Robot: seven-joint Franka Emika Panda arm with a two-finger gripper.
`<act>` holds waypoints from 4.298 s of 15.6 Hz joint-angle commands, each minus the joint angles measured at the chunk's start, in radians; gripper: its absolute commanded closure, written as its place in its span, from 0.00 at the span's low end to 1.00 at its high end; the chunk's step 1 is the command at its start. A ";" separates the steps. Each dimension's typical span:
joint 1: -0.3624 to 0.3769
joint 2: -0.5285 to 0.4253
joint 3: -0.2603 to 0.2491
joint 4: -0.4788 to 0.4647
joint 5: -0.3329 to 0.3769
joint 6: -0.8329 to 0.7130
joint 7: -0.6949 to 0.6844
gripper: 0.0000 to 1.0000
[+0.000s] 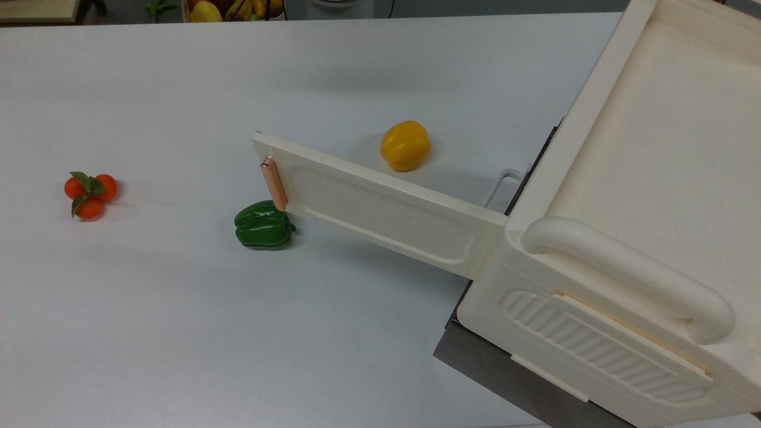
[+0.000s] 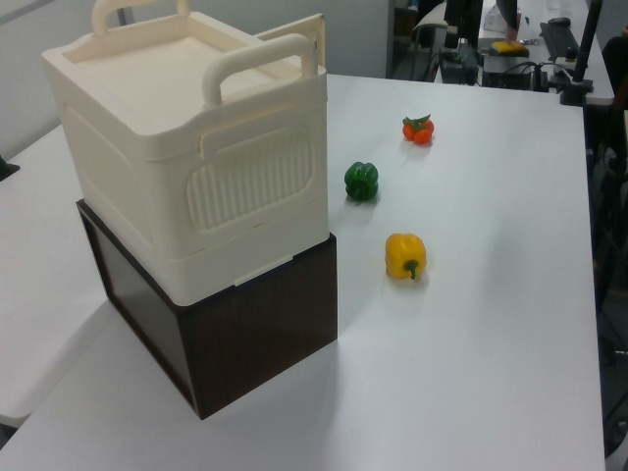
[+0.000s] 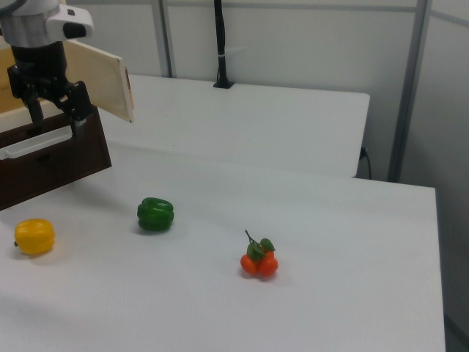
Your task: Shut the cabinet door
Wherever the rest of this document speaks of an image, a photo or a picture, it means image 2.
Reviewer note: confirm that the black pole with clamp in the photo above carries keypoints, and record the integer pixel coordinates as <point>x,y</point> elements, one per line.
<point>586,44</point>

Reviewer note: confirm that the black office chair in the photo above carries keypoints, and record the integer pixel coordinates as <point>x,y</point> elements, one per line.
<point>615,68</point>

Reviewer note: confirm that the black clamp foot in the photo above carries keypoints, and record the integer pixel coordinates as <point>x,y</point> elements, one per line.
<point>7,169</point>

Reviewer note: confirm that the dark brown wooden box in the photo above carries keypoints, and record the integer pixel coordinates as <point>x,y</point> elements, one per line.
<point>255,333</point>

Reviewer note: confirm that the person in dark sleeve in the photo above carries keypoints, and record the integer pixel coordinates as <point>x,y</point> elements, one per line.
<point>507,15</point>

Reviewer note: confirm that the orange tomato cluster with leaves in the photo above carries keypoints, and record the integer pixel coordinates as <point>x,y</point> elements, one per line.
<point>418,130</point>

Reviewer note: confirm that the green bell pepper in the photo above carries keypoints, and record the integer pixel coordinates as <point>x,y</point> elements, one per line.
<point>362,180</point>

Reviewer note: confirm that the black computer mouse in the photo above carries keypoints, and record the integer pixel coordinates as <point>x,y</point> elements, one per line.
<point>559,21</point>

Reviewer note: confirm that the yellow sponge block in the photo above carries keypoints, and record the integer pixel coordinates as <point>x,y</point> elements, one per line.
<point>507,46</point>

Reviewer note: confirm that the black keyboard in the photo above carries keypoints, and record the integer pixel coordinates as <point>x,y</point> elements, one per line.
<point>557,39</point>

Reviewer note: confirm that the beige chair back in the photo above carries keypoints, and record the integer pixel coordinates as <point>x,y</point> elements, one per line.
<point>427,24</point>

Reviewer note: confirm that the yellow bell pepper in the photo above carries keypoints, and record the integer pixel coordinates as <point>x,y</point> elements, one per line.
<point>404,252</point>

